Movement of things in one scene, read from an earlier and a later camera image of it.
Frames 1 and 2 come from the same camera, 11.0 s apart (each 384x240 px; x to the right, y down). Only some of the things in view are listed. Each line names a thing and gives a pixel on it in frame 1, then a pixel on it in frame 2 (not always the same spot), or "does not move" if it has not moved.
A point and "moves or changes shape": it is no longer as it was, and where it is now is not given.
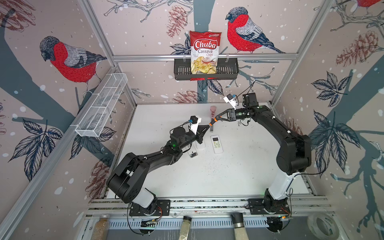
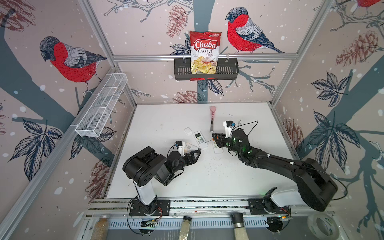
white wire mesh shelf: (93, 121) does not move
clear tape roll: (323, 226) does not move
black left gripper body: (188, 139) -> (185, 160)
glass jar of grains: (101, 230) does not move
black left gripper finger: (200, 130) -> (198, 151)
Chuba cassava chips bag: (204, 50) does not move
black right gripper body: (238, 114) -> (225, 143)
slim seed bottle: (184, 229) does not move
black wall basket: (227, 68) does not move
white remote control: (202, 146) moves or changes shape
